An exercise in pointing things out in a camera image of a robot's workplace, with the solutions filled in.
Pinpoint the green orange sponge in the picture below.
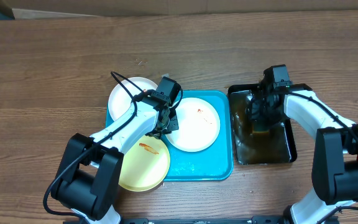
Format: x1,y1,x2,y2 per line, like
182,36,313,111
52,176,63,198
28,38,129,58
252,121,270,134

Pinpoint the white plate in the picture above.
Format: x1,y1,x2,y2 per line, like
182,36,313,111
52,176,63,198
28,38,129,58
108,77,157,121
166,98,220,152

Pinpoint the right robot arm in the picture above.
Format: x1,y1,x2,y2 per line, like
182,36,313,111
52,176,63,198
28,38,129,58
246,84,358,223

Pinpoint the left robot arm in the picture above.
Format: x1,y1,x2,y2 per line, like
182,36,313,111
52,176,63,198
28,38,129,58
43,90,183,223

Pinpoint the black water tray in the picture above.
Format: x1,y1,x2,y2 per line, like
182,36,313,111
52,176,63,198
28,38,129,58
227,84,298,165

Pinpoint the blue plastic tray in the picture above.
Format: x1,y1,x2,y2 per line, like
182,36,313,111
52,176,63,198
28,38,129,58
104,90,234,182

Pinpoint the yellow plate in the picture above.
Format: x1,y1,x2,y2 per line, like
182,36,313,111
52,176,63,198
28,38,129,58
119,136,170,192

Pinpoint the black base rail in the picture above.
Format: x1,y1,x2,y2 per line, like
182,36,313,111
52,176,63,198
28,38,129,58
63,214,340,224

